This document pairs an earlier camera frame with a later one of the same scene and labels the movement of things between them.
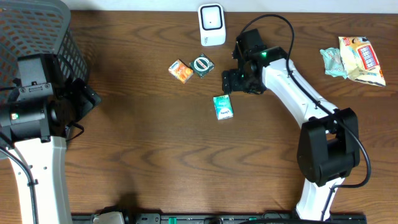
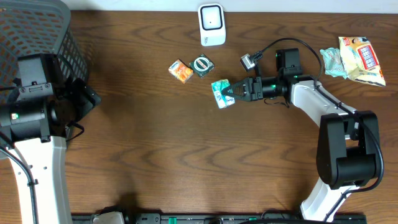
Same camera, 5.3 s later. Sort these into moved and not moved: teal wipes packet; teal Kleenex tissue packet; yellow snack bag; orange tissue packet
Moved: teal Kleenex tissue packet
Not moved: teal wipes packet; orange tissue packet; yellow snack bag
